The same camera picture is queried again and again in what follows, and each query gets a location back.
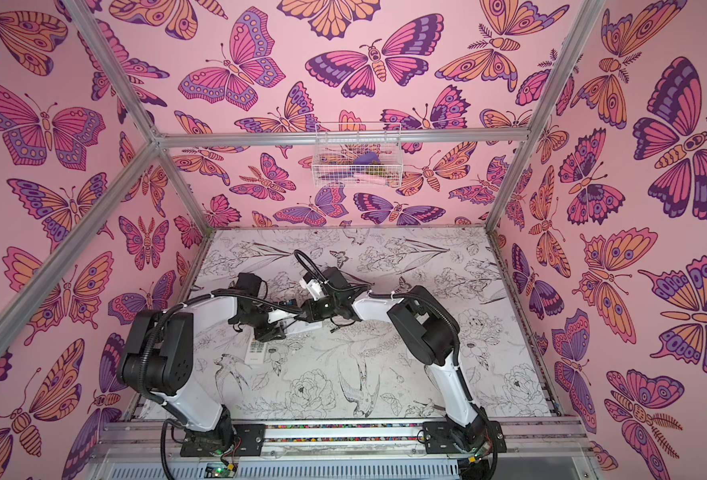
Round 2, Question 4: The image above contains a purple object in basket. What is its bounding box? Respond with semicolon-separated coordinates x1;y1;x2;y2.
352;151;381;170

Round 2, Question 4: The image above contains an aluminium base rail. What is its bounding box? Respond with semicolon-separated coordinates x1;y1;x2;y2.
85;418;603;479

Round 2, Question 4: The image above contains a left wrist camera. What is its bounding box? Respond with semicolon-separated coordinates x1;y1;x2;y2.
268;309;298;324

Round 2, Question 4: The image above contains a white battery cover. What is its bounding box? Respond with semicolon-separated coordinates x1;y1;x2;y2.
407;344;419;359

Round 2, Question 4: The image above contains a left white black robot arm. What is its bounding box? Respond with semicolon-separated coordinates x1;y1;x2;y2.
117;273;299;452

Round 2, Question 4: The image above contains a white remote with display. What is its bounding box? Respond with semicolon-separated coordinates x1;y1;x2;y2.
281;320;324;336

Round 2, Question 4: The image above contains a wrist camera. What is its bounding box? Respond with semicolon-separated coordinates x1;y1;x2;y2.
268;309;298;324
300;278;328;301

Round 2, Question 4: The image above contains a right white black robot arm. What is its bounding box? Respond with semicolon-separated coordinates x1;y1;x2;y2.
301;268;499;455

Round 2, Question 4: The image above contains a white wire basket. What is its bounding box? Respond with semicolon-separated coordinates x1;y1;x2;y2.
310;122;405;189

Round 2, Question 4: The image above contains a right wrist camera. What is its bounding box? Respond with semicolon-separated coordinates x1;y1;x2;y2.
300;278;328;301

